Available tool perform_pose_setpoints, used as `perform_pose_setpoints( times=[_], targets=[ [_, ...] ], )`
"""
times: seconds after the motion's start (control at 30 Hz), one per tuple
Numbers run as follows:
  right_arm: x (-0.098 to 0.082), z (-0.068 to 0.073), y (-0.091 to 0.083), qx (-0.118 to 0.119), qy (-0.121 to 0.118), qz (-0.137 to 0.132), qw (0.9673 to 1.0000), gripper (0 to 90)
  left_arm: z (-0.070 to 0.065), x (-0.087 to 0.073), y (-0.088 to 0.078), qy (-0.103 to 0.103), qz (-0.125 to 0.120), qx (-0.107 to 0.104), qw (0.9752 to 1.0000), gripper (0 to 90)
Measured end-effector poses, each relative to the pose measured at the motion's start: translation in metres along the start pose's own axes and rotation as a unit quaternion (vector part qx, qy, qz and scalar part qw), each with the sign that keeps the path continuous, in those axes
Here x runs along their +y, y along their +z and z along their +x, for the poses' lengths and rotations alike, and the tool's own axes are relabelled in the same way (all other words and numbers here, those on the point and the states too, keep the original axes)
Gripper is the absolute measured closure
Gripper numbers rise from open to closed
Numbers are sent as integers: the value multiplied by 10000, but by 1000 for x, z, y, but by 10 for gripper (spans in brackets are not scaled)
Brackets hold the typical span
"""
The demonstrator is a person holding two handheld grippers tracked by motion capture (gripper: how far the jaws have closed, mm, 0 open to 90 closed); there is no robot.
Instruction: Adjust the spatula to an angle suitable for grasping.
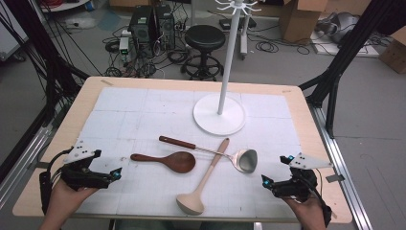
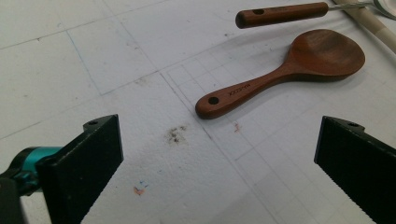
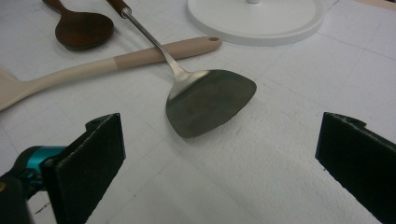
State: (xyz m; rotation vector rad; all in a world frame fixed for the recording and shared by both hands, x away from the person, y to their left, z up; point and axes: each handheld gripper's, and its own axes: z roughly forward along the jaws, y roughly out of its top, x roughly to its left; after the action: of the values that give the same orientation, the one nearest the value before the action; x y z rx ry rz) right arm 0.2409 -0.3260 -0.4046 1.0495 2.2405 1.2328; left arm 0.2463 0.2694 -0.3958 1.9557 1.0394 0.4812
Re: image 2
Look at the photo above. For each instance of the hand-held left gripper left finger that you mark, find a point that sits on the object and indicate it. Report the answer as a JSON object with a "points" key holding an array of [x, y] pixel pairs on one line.
{"points": [[84, 168]]}

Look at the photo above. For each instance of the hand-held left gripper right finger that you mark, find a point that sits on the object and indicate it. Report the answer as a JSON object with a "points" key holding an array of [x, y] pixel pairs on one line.
{"points": [[358, 165]]}

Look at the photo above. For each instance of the brown wooden rice paddle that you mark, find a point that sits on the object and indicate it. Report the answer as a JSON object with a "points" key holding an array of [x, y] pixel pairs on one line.
{"points": [[327, 53]]}

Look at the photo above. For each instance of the beige ladle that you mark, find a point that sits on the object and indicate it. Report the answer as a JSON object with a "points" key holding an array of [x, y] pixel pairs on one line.
{"points": [[373, 26]]}

